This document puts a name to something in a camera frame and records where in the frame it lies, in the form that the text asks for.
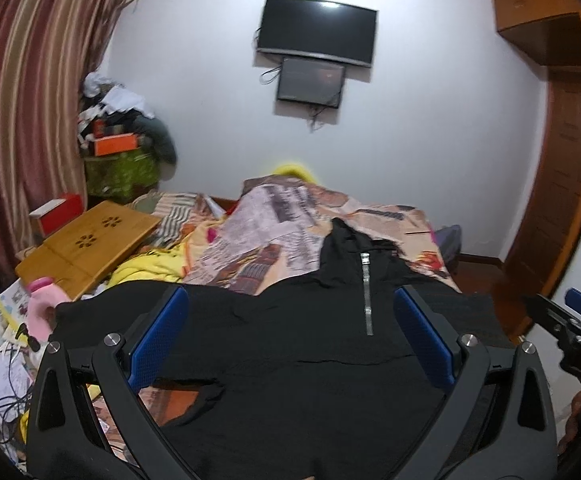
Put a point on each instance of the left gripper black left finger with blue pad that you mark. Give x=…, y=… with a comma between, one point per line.
x=87, y=419

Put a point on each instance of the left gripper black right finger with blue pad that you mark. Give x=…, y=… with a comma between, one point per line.
x=464, y=403

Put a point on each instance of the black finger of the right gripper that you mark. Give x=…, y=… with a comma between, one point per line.
x=556, y=320

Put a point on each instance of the black zip hoodie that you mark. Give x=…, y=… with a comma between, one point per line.
x=312, y=378

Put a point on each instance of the pile of clothes on box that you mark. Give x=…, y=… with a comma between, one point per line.
x=109, y=108

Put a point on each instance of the pink plastic bottle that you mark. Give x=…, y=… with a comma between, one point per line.
x=44, y=297

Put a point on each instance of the wooden lap desk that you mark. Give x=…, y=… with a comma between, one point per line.
x=81, y=254

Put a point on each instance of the newspaper car print bedsheet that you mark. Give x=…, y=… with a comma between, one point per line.
x=278, y=228

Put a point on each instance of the yellow blanket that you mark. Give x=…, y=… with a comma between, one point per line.
x=171, y=264

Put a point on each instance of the red white box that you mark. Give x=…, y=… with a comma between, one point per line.
x=54, y=214

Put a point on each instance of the yellow headboard object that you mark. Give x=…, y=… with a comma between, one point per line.
x=294, y=170

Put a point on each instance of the striped pillow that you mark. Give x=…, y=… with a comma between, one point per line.
x=172, y=209

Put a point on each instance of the green patterned storage box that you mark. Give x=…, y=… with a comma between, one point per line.
x=121, y=177

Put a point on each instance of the wooden wardrobe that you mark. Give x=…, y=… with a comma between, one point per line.
x=548, y=32

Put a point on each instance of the orange shoe box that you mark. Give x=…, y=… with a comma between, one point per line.
x=111, y=145

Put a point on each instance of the red striped curtain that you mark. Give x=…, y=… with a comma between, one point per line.
x=47, y=47

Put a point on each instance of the clutter of papers and cables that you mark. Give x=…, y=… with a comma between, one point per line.
x=17, y=373

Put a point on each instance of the small black wall monitor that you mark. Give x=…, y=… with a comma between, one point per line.
x=311, y=82

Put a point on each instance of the large black wall television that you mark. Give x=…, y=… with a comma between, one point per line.
x=318, y=29

